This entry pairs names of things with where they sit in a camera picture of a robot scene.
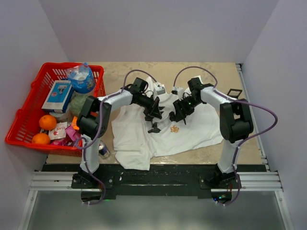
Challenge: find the orange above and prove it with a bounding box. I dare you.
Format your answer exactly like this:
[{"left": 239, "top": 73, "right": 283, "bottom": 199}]
[
  {"left": 39, "top": 115, "right": 57, "bottom": 131},
  {"left": 31, "top": 133, "right": 51, "bottom": 145}
]

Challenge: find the blue plastic bag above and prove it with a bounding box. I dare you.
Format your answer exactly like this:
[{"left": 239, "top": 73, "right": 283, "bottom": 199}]
[{"left": 65, "top": 63, "right": 95, "bottom": 94}]

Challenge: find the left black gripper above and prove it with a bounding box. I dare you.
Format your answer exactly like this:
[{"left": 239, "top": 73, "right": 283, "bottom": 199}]
[{"left": 136, "top": 94, "right": 162, "bottom": 119}]

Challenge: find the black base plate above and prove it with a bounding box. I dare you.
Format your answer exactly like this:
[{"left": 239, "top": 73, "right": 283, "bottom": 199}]
[{"left": 71, "top": 164, "right": 240, "bottom": 199}]

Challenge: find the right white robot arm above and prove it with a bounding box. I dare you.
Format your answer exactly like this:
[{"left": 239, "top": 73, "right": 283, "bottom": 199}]
[{"left": 169, "top": 77, "right": 254, "bottom": 188}]

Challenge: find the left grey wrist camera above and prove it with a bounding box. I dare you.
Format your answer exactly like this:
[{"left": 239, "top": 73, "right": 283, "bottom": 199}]
[{"left": 153, "top": 86, "right": 166, "bottom": 96}]

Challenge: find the lower orange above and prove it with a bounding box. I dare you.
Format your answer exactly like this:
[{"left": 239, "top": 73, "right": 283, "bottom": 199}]
[{"left": 31, "top": 133, "right": 51, "bottom": 145}]

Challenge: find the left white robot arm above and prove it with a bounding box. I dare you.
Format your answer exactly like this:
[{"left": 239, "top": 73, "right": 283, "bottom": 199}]
[{"left": 76, "top": 78, "right": 163, "bottom": 188}]

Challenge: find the pink packet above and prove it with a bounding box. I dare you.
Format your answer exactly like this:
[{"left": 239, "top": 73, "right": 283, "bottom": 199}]
[{"left": 51, "top": 125, "right": 80, "bottom": 146}]

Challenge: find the blue red drink can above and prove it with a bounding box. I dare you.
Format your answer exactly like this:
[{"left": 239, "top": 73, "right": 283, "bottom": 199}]
[{"left": 98, "top": 140, "right": 110, "bottom": 159}]

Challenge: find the upper orange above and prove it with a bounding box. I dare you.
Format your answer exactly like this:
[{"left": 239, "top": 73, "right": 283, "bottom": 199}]
[{"left": 39, "top": 115, "right": 57, "bottom": 131}]

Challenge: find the white printed t-shirt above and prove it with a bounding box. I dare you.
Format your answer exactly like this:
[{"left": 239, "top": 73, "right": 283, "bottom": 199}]
[{"left": 111, "top": 75, "right": 223, "bottom": 171}]

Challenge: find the red plastic basket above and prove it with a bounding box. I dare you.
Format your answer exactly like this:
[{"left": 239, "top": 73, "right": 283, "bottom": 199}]
[{"left": 5, "top": 62, "right": 106, "bottom": 158}]

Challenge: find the orange packet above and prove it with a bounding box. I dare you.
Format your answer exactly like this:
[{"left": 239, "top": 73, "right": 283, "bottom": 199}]
[{"left": 71, "top": 116, "right": 79, "bottom": 130}]

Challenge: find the red white snack packet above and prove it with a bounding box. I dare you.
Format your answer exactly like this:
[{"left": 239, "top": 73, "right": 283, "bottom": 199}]
[{"left": 48, "top": 122, "right": 68, "bottom": 140}]

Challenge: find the aluminium rail frame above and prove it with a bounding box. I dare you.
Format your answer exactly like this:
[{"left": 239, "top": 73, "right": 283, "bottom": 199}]
[{"left": 16, "top": 62, "right": 295, "bottom": 230}]

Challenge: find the black metal bracket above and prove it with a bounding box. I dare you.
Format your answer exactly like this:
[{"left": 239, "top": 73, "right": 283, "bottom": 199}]
[{"left": 227, "top": 88, "right": 243, "bottom": 99}]

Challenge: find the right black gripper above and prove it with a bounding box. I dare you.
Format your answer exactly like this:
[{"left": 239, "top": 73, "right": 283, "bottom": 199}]
[{"left": 173, "top": 96, "right": 202, "bottom": 123}]

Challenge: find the blue white razor box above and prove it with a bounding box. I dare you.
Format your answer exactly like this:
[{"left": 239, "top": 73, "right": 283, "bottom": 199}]
[{"left": 41, "top": 80, "right": 73, "bottom": 114}]

